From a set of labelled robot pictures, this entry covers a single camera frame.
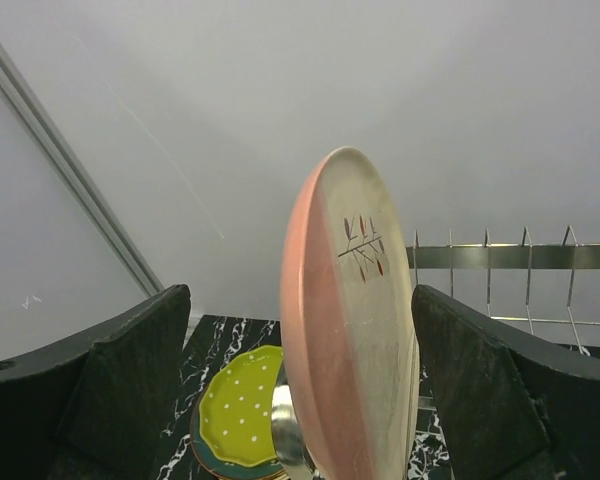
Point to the teal plate in stack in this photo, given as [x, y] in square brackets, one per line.
[195, 434]

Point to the left aluminium frame post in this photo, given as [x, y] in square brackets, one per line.
[65, 162]

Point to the green dotted scalloped plate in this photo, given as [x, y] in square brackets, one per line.
[235, 410]

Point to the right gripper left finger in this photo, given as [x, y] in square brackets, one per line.
[93, 405]

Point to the cream and pink plate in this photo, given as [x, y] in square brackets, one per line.
[349, 344]

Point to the steel dish rack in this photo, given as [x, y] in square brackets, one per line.
[287, 435]

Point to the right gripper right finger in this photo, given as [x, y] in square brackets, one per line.
[511, 405]

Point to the black marble mat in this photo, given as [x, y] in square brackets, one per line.
[210, 346]

